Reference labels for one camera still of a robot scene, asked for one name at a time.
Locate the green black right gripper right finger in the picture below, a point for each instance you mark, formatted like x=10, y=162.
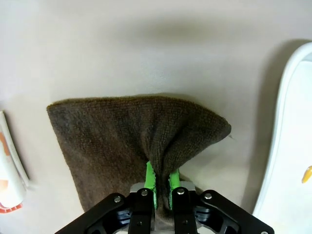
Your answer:
x=181, y=202

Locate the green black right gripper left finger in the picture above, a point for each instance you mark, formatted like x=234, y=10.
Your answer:
x=143, y=202

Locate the dark brown terry cloth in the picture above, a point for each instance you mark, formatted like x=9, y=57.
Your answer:
x=109, y=136

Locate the white and orange wipes package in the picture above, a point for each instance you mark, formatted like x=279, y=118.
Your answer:
x=9, y=175

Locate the silver metal baking tray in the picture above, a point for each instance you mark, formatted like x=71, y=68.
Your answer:
x=285, y=146

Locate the small yellow piece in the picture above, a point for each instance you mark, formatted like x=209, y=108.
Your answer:
x=307, y=174

